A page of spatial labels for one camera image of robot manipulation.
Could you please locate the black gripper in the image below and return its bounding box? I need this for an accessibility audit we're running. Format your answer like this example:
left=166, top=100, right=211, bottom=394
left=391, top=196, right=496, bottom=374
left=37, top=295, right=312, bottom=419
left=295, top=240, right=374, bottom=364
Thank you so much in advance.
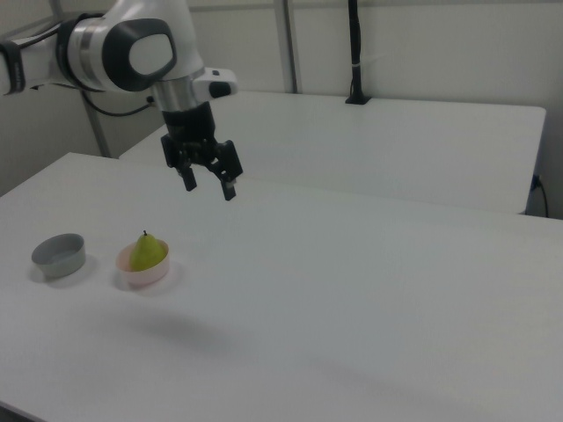
left=159, top=103, right=245, bottom=203

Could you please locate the green pear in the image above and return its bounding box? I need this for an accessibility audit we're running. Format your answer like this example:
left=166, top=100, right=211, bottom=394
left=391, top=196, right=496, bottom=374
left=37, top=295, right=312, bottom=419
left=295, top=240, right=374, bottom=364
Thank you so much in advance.
left=128, top=229, right=168, bottom=272

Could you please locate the pink plastic bowl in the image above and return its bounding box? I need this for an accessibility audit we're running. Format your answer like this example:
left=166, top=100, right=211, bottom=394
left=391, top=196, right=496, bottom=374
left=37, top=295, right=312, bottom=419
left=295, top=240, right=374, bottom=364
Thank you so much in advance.
left=114, top=239, right=172, bottom=290

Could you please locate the grey plastic bowl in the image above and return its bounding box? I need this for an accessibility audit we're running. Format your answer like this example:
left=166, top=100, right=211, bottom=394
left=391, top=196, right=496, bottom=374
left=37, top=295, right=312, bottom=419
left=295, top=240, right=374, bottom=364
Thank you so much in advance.
left=31, top=233, right=86, bottom=279

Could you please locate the white side table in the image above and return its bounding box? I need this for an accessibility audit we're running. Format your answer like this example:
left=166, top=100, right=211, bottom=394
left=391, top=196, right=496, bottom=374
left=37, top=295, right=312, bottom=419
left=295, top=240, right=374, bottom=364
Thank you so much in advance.
left=118, top=90, right=548, bottom=216

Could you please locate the black clamped camera pole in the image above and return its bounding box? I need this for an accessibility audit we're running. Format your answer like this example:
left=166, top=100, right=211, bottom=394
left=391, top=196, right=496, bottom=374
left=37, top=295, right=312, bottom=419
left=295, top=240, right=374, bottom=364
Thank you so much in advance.
left=344, top=0, right=371, bottom=106

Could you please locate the black power cable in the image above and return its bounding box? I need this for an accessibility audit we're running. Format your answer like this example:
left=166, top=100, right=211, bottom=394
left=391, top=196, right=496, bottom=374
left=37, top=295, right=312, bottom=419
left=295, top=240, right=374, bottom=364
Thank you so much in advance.
left=530, top=173, right=552, bottom=219

